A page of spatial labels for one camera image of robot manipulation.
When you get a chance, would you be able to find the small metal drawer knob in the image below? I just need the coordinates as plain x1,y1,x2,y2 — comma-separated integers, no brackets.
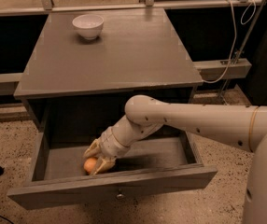
116,189,125,200

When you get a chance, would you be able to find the white ceramic bowl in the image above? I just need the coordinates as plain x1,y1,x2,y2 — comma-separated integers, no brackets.
72,14,104,40

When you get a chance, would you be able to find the grey wooden cabinet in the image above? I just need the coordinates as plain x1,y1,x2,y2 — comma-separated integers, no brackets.
13,7,204,133

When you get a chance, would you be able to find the open grey top drawer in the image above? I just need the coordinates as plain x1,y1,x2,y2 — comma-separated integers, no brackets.
7,119,218,211

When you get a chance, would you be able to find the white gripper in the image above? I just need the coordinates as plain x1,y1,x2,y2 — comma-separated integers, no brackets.
83,127,129,175

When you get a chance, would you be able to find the thin metal rod stand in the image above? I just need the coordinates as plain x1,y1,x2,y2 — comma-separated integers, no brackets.
209,0,267,98

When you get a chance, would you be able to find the grey metal railing frame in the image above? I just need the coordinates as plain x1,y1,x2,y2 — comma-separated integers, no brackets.
0,0,265,98

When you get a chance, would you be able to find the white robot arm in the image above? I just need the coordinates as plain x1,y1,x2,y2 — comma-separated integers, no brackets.
84,95,267,224

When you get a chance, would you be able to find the orange fruit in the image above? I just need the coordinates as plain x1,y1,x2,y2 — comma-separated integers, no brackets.
83,157,97,175

